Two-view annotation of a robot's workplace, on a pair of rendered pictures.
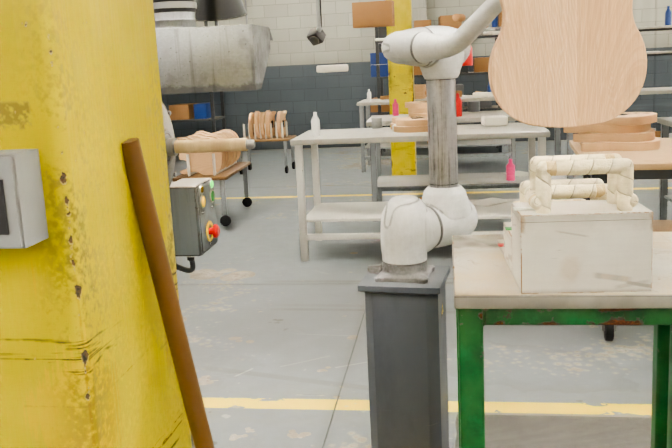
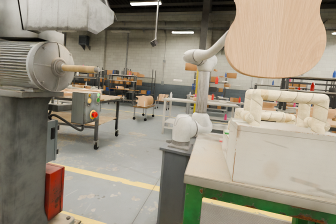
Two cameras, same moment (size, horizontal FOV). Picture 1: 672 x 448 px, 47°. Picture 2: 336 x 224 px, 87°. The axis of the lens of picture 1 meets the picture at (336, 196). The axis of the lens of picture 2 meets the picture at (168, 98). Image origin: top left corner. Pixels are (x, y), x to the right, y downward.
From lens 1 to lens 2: 110 cm
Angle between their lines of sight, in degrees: 8
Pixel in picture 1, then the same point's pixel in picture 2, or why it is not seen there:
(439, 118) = (201, 86)
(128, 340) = not seen: outside the picture
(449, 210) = (201, 122)
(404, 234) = (181, 129)
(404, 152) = not seen: hidden behind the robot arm
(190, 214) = (81, 105)
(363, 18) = (188, 67)
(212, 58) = (68, 11)
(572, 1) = (281, 2)
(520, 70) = (244, 41)
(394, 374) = (169, 187)
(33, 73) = not seen: outside the picture
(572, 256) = (274, 161)
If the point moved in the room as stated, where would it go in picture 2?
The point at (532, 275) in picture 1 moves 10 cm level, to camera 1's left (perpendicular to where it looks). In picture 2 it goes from (241, 169) to (207, 165)
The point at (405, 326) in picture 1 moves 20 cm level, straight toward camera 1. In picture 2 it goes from (176, 167) to (172, 180)
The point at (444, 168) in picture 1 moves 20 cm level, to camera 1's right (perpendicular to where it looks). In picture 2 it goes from (201, 105) to (224, 107)
